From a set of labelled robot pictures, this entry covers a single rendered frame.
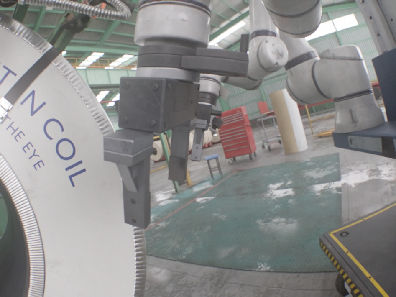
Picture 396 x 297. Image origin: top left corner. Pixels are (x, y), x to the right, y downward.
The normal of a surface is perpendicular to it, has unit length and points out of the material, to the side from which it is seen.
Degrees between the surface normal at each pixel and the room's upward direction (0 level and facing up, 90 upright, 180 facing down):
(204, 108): 84
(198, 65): 97
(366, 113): 68
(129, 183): 124
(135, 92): 97
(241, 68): 105
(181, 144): 97
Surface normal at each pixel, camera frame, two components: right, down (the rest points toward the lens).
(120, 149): -0.25, 0.24
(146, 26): -0.47, 0.18
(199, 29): 0.75, 0.23
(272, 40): 0.21, 0.00
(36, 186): 0.77, -0.18
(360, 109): -0.60, -0.13
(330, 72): -0.92, 0.27
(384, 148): -0.83, 0.34
